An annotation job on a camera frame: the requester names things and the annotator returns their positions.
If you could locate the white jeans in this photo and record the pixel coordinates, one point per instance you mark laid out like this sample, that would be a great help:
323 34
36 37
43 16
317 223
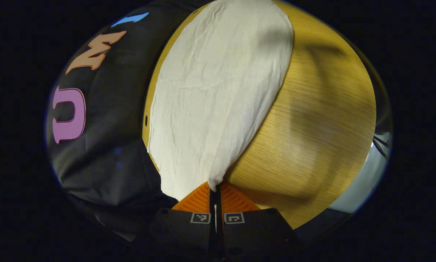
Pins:
218 91

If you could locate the black backdrop cloth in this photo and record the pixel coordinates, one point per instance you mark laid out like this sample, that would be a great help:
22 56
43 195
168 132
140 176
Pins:
116 127

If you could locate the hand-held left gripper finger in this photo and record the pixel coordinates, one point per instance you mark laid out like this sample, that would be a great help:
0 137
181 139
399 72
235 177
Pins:
213 233
219 233

